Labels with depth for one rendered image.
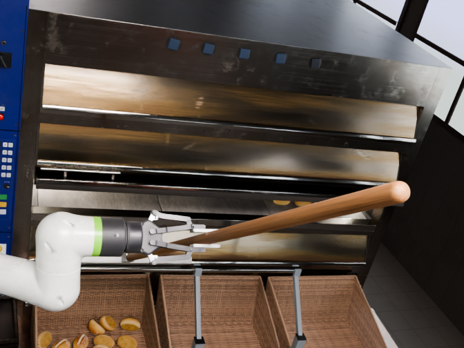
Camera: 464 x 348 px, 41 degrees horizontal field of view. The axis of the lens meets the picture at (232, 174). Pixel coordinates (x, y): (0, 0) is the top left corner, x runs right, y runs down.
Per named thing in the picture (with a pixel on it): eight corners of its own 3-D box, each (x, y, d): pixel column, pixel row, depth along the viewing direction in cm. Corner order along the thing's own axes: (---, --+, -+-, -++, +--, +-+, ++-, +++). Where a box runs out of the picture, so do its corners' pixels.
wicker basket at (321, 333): (253, 313, 344) (266, 275, 331) (342, 310, 364) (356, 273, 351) (284, 382, 305) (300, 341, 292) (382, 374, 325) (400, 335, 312)
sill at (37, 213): (30, 213, 284) (30, 206, 282) (369, 224, 345) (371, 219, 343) (30, 220, 279) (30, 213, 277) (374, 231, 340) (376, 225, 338)
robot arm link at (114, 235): (102, 255, 138) (103, 214, 139) (93, 257, 148) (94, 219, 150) (129, 255, 140) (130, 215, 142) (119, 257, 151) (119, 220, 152)
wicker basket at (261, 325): (149, 314, 325) (158, 273, 312) (249, 313, 344) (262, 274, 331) (164, 387, 285) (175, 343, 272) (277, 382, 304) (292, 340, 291)
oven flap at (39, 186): (36, 188, 255) (34, 173, 273) (403, 206, 316) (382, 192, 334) (36, 183, 254) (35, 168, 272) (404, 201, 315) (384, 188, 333)
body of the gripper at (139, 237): (120, 220, 150) (157, 221, 153) (119, 255, 148) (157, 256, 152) (127, 217, 143) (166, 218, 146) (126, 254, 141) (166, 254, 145)
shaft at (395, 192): (414, 202, 80) (413, 179, 81) (395, 201, 79) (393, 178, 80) (133, 261, 238) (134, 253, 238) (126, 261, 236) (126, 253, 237)
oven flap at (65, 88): (41, 108, 252) (44, 58, 249) (410, 142, 313) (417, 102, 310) (41, 109, 248) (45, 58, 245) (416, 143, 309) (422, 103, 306)
